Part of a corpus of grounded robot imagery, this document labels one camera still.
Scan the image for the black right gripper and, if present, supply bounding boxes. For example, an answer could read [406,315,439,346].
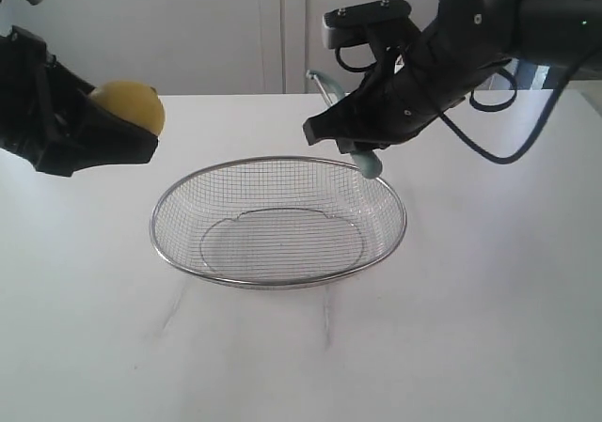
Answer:
[303,26,510,154]

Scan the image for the green handled peeler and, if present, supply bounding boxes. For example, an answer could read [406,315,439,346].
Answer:
[306,70,383,180]

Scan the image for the yellow lemon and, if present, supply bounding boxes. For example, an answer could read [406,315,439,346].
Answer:
[88,81,166,136]

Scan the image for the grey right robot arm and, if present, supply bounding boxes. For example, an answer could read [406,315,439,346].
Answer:
[303,0,601,153]

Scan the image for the white cabinet doors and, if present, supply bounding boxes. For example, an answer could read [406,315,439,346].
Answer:
[1,0,438,95]

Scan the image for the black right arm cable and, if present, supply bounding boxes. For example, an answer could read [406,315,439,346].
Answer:
[333,45,602,165]

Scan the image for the metal wire mesh basket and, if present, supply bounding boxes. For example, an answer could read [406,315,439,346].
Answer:
[150,156,407,289]

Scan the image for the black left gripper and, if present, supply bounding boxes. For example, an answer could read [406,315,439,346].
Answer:
[1,25,159,177]

